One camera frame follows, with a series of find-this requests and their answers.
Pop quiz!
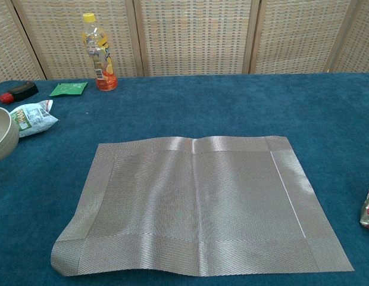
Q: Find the beige bowl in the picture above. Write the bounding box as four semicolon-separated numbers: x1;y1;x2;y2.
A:
0;106;20;163

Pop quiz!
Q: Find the blue table cloth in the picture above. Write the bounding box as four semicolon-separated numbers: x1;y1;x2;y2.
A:
0;72;369;286

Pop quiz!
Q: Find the black box with red cap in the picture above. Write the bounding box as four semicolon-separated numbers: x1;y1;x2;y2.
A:
0;81;39;105

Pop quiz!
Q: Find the woven bamboo screen panel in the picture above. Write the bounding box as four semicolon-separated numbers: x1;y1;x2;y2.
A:
133;0;261;77
326;0;369;74
0;0;47;86
249;0;359;75
11;0;145;80

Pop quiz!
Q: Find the grey woven placemat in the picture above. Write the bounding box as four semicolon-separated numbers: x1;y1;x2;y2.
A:
50;135;355;277

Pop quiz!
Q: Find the green sachet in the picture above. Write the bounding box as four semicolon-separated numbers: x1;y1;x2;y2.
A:
49;81;88;98

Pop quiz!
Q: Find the orange drink bottle yellow cap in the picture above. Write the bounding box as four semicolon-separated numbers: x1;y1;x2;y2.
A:
81;13;118;92

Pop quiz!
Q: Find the white green snack bag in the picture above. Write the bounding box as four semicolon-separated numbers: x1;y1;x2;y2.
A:
9;99;60;138

